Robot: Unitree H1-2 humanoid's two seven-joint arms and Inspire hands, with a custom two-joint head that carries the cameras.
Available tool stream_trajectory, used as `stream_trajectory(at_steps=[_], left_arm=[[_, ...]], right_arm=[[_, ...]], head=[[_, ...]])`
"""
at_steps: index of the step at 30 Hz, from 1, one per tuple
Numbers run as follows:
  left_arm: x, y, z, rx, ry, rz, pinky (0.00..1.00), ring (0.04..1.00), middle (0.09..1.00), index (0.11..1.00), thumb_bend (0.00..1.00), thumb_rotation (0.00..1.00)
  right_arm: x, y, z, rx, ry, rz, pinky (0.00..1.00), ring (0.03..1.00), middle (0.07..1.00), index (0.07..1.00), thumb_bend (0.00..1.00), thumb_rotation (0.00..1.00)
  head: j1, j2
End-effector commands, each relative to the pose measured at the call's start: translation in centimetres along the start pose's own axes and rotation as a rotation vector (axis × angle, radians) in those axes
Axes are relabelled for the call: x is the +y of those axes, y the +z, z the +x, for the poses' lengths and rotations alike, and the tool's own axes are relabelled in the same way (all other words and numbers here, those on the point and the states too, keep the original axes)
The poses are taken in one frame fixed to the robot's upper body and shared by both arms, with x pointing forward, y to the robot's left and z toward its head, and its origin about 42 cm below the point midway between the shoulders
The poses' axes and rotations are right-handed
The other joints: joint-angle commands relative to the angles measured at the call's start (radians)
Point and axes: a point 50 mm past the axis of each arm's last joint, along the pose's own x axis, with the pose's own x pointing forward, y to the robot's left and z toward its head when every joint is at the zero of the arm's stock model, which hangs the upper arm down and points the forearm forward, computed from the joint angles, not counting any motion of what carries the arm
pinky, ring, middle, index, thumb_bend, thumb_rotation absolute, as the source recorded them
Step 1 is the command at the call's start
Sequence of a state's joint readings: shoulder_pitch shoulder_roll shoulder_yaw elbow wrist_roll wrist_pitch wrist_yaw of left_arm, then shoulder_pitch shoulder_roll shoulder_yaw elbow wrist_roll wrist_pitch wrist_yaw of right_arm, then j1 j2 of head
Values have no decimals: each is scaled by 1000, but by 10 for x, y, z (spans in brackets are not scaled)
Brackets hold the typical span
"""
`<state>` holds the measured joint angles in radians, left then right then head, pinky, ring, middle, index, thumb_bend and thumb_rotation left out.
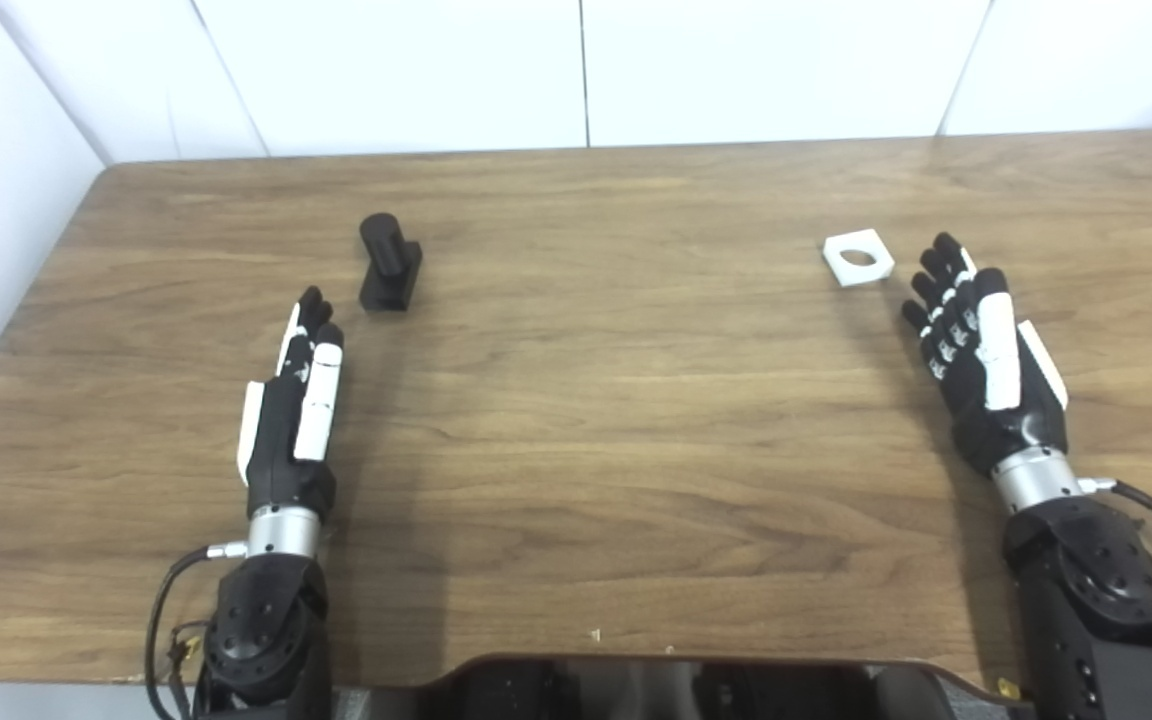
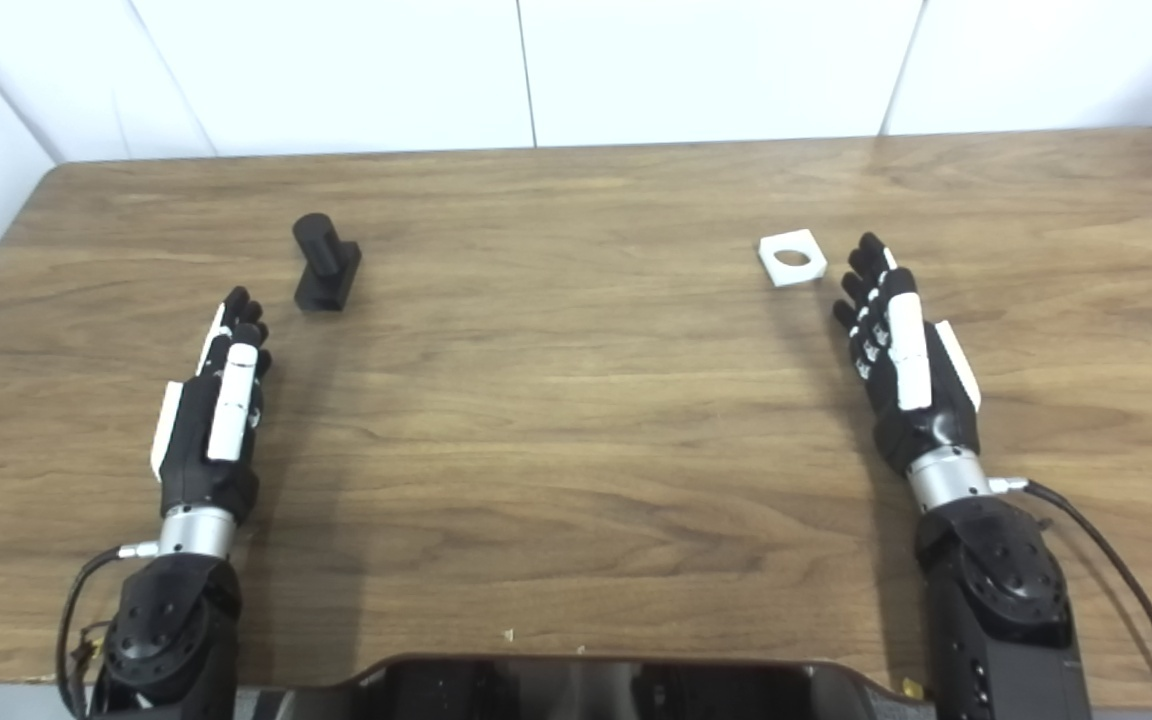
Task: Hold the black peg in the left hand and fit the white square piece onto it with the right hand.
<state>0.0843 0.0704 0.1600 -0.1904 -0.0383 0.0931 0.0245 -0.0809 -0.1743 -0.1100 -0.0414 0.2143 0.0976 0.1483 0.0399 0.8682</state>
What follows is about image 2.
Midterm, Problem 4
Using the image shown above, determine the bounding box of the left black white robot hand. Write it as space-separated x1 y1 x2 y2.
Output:
150 287 273 526

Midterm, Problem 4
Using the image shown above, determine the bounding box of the white square piece with hole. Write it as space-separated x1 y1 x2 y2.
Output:
758 229 828 289

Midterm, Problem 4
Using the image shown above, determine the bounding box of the black peg with square base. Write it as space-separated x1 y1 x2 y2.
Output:
292 213 363 312

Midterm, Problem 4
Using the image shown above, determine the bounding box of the left thin wire yellow connector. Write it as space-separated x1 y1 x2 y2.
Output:
71 622 112 671

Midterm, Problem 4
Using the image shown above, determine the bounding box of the left wrist thick black cable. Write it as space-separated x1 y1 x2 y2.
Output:
56 543 159 720

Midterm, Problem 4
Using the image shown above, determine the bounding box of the right wrist thick black cable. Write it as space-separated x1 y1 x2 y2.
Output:
988 478 1152 720

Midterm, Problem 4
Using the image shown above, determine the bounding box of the wrist thick black cable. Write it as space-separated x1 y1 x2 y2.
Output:
988 478 1152 720
56 543 159 720

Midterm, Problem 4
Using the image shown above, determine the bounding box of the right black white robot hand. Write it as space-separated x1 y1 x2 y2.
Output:
832 232 983 476

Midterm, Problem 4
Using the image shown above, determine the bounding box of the black robot torso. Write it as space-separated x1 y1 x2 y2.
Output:
266 655 927 720

